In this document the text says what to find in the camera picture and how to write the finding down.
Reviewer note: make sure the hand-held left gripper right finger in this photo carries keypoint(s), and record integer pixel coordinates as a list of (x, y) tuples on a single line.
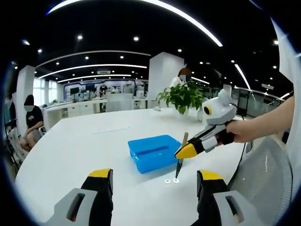
[(218, 202)]

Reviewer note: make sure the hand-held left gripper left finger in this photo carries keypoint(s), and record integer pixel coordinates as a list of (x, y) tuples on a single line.
[(94, 200)]

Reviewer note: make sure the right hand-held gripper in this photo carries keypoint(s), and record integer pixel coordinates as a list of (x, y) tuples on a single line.
[(217, 110)]

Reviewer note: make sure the blue plastic container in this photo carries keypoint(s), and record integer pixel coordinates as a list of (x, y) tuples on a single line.
[(152, 153)]

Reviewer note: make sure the person's right forearm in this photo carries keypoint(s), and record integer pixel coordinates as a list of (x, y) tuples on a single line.
[(272, 117)]

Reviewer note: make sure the white table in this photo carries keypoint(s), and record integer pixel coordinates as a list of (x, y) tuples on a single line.
[(94, 150)]

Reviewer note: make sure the green potted plant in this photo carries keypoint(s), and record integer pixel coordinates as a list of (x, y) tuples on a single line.
[(182, 96)]

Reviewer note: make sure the white mesh office chair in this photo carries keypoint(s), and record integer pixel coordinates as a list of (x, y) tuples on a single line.
[(265, 179)]

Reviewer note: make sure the white desk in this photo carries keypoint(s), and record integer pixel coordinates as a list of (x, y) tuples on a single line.
[(73, 110)]

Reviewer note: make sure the person's body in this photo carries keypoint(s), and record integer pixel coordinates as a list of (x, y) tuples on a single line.
[(288, 77)]

